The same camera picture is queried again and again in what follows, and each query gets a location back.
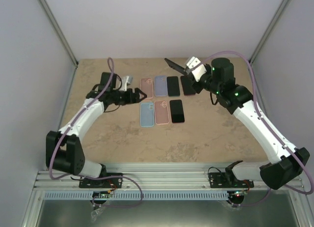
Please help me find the light blue phone case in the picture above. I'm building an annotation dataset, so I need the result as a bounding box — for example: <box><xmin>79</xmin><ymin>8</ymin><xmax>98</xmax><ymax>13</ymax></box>
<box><xmin>140</xmin><ymin>102</ymin><xmax>155</xmax><ymax>127</ymax></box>

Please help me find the lavender phone case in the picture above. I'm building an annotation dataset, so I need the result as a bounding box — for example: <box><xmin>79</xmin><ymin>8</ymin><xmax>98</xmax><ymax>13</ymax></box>
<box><xmin>154</xmin><ymin>76</ymin><xmax>168</xmax><ymax>97</ymax></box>

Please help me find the pale pink phone case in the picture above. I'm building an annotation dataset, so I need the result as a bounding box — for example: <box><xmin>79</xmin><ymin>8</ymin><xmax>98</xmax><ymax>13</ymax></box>
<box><xmin>154</xmin><ymin>100</ymin><xmax>170</xmax><ymax>125</ymax></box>

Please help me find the teal phone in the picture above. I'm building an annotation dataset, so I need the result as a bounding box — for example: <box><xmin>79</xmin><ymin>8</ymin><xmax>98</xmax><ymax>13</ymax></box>
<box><xmin>167</xmin><ymin>76</ymin><xmax>180</xmax><ymax>97</ymax></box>

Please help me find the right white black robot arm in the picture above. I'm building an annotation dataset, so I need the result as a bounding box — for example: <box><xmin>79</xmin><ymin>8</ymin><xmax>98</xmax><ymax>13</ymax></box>
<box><xmin>185</xmin><ymin>57</ymin><xmax>310</xmax><ymax>190</ymax></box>

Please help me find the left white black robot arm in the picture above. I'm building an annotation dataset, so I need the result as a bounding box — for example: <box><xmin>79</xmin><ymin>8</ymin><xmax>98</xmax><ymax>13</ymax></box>
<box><xmin>46</xmin><ymin>72</ymin><xmax>147</xmax><ymax>187</ymax></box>

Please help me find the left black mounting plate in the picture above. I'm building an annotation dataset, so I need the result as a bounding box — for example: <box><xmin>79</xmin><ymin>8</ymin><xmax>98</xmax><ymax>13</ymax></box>
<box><xmin>78</xmin><ymin>172</ymin><xmax>123</xmax><ymax>189</ymax></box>

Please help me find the black mounting plate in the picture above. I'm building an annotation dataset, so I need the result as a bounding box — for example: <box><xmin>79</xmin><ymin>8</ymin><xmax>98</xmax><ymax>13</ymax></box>
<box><xmin>208</xmin><ymin>172</ymin><xmax>255</xmax><ymax>188</ymax></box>
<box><xmin>78</xmin><ymin>172</ymin><xmax>123</xmax><ymax>189</ymax></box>

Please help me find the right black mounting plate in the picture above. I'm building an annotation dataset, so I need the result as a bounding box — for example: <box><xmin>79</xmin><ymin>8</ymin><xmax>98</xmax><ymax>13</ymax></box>
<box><xmin>208</xmin><ymin>172</ymin><xmax>255</xmax><ymax>188</ymax></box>

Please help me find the left circuit board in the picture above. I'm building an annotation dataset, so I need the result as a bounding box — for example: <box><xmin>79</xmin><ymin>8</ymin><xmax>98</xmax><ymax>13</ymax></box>
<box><xmin>93</xmin><ymin>190</ymin><xmax>114</xmax><ymax>199</ymax></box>

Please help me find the circuit board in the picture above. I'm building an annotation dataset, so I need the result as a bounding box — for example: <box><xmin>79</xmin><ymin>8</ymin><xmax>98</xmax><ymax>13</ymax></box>
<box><xmin>93</xmin><ymin>190</ymin><xmax>114</xmax><ymax>199</ymax></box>
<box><xmin>233</xmin><ymin>190</ymin><xmax>247</xmax><ymax>197</ymax></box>

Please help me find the right circuit board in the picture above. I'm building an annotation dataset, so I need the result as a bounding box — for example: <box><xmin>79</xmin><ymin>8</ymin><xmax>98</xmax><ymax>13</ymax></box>
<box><xmin>233</xmin><ymin>190</ymin><xmax>247</xmax><ymax>197</ymax></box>

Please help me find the clear plastic bag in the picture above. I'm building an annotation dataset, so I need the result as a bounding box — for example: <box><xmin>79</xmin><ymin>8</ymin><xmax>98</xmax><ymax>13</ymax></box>
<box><xmin>90</xmin><ymin>206</ymin><xmax>104</xmax><ymax>223</ymax></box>

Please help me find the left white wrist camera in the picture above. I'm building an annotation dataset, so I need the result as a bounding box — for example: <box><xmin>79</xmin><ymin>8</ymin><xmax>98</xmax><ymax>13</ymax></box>
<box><xmin>120</xmin><ymin>76</ymin><xmax>133</xmax><ymax>91</ymax></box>

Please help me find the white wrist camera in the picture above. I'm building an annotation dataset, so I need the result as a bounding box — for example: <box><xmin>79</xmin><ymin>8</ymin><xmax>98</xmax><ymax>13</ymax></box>
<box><xmin>120</xmin><ymin>76</ymin><xmax>133</xmax><ymax>91</ymax></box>
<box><xmin>184</xmin><ymin>57</ymin><xmax>207</xmax><ymax>82</ymax></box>

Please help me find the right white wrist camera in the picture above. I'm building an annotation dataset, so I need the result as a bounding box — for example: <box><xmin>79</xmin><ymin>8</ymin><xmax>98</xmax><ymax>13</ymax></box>
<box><xmin>184</xmin><ymin>57</ymin><xmax>207</xmax><ymax>82</ymax></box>

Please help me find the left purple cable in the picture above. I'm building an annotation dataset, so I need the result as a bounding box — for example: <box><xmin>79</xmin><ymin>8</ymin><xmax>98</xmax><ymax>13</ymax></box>
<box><xmin>49</xmin><ymin>57</ymin><xmax>144</xmax><ymax>209</ymax></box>

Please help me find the purple cable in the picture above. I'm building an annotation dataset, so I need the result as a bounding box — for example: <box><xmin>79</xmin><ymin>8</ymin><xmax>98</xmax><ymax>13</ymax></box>
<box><xmin>190</xmin><ymin>50</ymin><xmax>314</xmax><ymax>208</ymax></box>
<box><xmin>49</xmin><ymin>57</ymin><xmax>144</xmax><ymax>209</ymax></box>

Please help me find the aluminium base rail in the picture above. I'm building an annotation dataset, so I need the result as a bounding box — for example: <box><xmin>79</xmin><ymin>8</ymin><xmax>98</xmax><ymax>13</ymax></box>
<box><xmin>34</xmin><ymin>162</ymin><xmax>304</xmax><ymax>191</ymax></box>

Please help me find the right aluminium frame post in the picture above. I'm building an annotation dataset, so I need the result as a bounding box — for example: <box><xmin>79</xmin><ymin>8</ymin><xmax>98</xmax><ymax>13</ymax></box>
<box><xmin>249</xmin><ymin>0</ymin><xmax>291</xmax><ymax>64</ymax></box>

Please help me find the aluminium frame post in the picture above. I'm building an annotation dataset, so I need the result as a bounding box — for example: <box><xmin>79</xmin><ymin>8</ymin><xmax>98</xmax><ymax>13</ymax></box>
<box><xmin>249</xmin><ymin>0</ymin><xmax>291</xmax><ymax>64</ymax></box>
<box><xmin>38</xmin><ymin>0</ymin><xmax>79</xmax><ymax>67</ymax></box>

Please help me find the grey slotted cable duct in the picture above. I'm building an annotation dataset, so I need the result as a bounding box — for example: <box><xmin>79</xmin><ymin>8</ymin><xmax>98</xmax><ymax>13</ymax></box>
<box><xmin>43</xmin><ymin>191</ymin><xmax>229</xmax><ymax>200</ymax></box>

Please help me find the left aluminium frame post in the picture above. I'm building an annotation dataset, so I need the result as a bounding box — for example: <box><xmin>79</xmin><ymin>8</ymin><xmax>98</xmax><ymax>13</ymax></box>
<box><xmin>38</xmin><ymin>0</ymin><xmax>79</xmax><ymax>67</ymax></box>

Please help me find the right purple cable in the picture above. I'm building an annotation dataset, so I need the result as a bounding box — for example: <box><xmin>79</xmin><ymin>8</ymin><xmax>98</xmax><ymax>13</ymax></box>
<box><xmin>190</xmin><ymin>50</ymin><xmax>314</xmax><ymax>208</ymax></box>

